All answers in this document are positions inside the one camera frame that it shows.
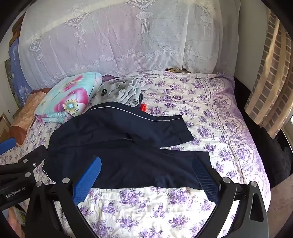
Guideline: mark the red folded garment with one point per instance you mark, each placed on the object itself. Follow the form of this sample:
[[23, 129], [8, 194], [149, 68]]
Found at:
[[143, 107]]

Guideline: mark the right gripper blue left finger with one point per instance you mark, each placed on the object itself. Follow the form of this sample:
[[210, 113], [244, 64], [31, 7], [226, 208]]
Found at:
[[85, 182]]

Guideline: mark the black bed frame side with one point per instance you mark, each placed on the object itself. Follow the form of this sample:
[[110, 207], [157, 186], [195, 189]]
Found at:
[[276, 153]]

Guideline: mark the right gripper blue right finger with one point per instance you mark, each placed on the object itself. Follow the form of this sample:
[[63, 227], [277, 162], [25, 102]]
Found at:
[[206, 181]]

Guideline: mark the orange brown pillow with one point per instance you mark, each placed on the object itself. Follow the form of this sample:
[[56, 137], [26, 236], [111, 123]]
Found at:
[[23, 121]]

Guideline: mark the grey folded garment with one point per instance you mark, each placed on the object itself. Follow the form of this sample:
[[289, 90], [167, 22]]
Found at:
[[124, 91]]

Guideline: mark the blue patterned cloth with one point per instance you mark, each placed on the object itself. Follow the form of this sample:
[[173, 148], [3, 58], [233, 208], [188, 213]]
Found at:
[[19, 82]]

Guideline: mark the folded floral quilt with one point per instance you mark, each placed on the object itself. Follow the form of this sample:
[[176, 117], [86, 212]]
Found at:
[[68, 98]]

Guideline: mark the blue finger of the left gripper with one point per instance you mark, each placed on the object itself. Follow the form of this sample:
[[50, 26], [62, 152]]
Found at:
[[7, 145]]

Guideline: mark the navy blue pants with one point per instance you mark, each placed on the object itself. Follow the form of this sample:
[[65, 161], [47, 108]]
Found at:
[[135, 148]]

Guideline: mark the brick pattern curtain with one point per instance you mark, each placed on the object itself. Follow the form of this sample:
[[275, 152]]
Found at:
[[270, 102]]

